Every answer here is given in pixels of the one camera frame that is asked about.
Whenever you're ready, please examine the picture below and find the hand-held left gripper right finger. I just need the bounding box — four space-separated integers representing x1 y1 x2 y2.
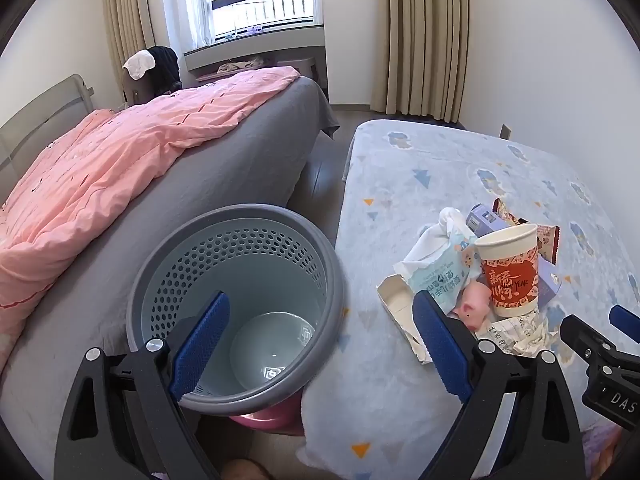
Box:
411 289 586 480

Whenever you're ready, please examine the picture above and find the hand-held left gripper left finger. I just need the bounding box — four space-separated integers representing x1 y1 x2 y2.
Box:
54 291 232 480

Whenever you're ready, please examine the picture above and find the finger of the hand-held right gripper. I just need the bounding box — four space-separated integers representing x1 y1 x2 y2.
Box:
560 313 617 362
608 304 640 344

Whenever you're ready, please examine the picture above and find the white cardboard carton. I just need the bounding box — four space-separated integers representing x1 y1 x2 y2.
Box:
376 272 441 365

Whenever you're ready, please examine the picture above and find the pink pig toy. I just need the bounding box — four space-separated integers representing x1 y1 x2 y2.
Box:
452 281 493 333

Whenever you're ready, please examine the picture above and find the printed paper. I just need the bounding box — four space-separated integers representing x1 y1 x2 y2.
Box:
472 310 558 358

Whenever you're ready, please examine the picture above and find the purple box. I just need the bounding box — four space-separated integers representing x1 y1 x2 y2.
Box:
465 203 501 236
537 260 563 308

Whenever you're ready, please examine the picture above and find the light blue wipes packet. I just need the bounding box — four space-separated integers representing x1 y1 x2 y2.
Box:
407 230 483 313

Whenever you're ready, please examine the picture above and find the red and white paper cup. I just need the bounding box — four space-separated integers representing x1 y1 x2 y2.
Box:
474 223 541 318

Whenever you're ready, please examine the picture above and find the red snack wrapper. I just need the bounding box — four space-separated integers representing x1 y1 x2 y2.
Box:
492 197 561 266

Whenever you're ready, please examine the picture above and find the knotted white tissue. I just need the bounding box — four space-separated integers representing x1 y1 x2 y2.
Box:
402 206 473 266

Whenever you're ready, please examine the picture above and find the grey perforated plastic basket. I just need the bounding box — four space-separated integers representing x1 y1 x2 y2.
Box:
126 203 349 412

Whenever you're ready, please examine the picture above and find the light blue printed blanket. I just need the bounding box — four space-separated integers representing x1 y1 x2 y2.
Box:
300 119 640 480

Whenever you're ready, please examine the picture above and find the bed with grey sheet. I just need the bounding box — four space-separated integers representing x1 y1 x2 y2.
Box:
0 76 341 480

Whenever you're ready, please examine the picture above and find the pink quilt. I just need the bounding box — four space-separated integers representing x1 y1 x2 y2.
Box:
0 67 301 311

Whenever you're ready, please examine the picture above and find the brown chair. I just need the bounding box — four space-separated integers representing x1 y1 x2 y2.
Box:
122 67 183 108

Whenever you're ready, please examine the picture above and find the beige cloth pile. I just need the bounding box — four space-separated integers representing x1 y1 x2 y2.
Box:
216 58 273 75

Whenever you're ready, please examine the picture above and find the grey headboard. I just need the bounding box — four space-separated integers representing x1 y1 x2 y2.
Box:
0 74 96 186

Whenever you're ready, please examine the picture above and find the white cloth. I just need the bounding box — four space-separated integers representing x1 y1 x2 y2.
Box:
122 50 157 81

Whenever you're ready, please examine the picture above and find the pale plastic stool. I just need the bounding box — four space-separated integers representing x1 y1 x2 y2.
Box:
277 56 317 80

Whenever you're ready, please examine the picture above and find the beige curtain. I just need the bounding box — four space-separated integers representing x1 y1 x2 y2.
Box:
101 0 173 106
371 0 470 123

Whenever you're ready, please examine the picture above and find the grey window sill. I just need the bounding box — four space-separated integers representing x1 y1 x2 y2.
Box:
184 25 328 96

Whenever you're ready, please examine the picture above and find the sheer white curtain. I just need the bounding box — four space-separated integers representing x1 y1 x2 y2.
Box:
170 0 216 56

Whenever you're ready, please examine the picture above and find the window with railing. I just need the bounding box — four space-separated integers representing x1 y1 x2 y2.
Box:
207 0 315 41

